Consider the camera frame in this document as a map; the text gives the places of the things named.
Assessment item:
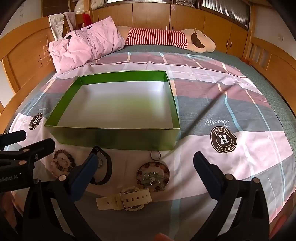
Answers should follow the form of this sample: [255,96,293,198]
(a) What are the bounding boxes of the grey pink garment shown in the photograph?
[63,12,77,32]

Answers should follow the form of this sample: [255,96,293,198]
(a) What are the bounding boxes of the wooden footboard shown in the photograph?
[242,35,296,93]

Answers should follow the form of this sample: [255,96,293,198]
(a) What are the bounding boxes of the person's right hand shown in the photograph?
[154,233,173,241]

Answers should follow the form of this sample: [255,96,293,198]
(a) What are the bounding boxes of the wooden headboard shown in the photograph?
[0,17,67,130]

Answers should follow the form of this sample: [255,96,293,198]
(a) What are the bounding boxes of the wooden wall cabinets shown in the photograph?
[92,0,250,55]

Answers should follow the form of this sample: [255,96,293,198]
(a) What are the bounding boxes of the window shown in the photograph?
[201,0,251,24]

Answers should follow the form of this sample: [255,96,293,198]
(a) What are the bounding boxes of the brown bead bracelet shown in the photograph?
[53,149,76,172]

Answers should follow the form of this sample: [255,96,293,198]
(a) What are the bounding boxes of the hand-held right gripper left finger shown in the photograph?
[22,146,102,241]

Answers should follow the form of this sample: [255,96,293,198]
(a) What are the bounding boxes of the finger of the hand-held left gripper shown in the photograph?
[0,138,56,166]
[0,130,27,149]

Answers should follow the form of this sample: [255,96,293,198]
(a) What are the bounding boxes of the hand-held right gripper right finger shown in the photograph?
[190,151,271,241]

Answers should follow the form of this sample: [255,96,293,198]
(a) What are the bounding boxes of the thin metal bangle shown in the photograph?
[136,162,171,192]

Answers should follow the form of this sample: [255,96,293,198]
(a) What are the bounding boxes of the white wrist watch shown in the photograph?
[96,186,152,212]

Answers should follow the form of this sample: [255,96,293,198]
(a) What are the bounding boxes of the red cloth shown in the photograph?
[82,13,93,26]

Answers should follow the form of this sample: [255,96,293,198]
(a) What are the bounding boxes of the cluster of small bead jewelry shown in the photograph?
[139,164,169,191]

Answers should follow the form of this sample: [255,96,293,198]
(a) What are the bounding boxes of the plush dog in striped shirt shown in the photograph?
[117,25,216,54]

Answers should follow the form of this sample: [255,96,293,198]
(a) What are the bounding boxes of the plaid bed sheet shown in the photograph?
[7,50,293,241]

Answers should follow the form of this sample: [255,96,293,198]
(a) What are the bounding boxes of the black bangle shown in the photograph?
[89,146,113,185]

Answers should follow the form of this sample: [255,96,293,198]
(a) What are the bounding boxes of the white garment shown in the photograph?
[47,13,65,40]

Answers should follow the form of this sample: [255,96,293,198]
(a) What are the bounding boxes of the green cardboard box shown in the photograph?
[44,71,181,151]

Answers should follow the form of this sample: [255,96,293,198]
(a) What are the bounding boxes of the pink pillow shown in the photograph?
[48,17,126,74]

